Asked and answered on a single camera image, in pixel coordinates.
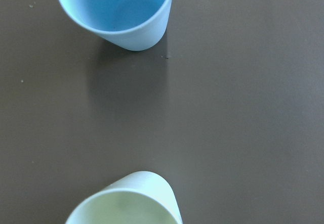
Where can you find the light blue cup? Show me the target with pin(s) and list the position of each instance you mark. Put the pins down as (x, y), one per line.
(134, 25)

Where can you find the pale yellow white cup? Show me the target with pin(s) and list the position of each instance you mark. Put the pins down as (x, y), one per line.
(140, 197)

